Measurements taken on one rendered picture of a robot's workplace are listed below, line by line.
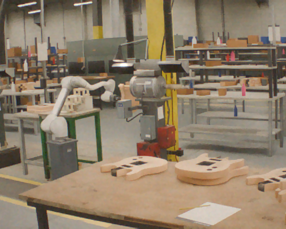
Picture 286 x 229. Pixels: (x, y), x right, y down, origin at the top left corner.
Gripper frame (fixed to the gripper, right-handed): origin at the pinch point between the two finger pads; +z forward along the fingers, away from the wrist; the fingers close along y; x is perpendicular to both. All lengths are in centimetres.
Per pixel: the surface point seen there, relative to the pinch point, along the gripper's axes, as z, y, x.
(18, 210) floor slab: -52, 158, -100
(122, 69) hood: -9.4, -4.7, 35.8
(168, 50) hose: 65, 6, 59
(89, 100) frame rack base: -63, 1, -5
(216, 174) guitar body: 223, 229, 6
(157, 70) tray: 51, 10, 37
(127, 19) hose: 10, 3, 98
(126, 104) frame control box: 27, 43, 2
